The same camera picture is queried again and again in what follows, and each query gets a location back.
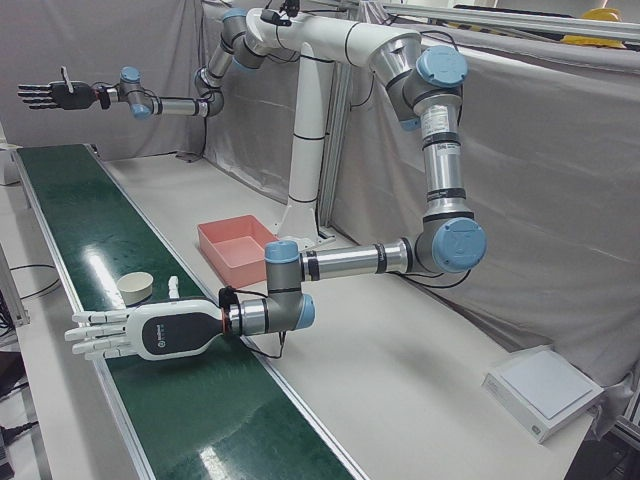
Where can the aluminium profile column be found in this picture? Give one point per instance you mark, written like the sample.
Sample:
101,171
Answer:
336,150

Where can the overhead aluminium beam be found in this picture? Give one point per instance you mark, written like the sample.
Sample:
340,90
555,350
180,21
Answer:
500,17

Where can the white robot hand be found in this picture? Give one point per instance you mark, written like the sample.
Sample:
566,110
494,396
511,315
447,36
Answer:
170,330

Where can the green conveyor belt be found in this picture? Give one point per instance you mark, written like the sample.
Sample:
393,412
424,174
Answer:
150,350

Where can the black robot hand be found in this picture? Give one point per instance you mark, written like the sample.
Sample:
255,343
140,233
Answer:
70,96

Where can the grey curtain cloth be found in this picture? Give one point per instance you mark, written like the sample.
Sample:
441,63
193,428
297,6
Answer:
550,210

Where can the yellow hard hat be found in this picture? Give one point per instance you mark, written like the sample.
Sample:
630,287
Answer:
600,15
595,41

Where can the pink plastic basket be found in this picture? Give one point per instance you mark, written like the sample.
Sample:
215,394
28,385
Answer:
230,250

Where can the black pedestal camera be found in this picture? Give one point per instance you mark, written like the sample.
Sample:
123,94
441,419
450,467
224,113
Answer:
276,16

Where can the UR5e robot arm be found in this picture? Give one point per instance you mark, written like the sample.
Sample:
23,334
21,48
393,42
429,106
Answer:
175,106
442,165

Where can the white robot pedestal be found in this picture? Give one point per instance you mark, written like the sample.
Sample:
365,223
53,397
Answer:
310,150

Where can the white paper cup blue stripes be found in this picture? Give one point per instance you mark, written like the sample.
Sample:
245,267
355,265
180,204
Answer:
135,287

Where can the white flat box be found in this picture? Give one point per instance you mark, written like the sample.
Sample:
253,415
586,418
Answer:
545,390

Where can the white conveyor motor cover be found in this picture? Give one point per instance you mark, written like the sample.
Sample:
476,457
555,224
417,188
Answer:
7,165

